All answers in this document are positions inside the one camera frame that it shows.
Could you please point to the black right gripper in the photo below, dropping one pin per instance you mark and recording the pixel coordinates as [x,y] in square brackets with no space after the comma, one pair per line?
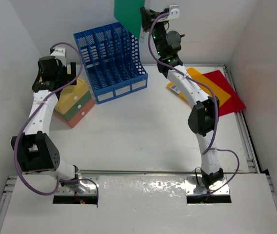
[148,16]

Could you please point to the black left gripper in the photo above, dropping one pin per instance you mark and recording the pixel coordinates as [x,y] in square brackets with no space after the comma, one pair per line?
[68,77]

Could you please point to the green folder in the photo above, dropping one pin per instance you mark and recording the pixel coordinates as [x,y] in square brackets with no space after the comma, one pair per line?
[127,13]

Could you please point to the yellow drawer box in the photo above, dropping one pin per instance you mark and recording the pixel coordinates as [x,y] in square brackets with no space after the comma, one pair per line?
[71,95]

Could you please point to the pink bottom drawer box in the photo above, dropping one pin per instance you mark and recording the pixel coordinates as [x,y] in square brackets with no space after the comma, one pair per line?
[77,117]

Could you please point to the red folder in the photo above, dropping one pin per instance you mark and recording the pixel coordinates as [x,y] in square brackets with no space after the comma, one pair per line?
[230,102]

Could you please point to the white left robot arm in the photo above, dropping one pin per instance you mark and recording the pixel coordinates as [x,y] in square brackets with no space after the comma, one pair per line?
[34,151]

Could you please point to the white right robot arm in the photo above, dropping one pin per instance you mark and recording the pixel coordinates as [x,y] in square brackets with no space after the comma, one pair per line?
[203,119]

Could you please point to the blue file organizer rack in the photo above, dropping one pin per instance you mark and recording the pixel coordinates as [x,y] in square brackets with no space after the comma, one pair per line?
[110,56]

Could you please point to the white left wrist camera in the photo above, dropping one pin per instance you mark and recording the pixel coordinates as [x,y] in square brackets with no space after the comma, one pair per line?
[60,54]

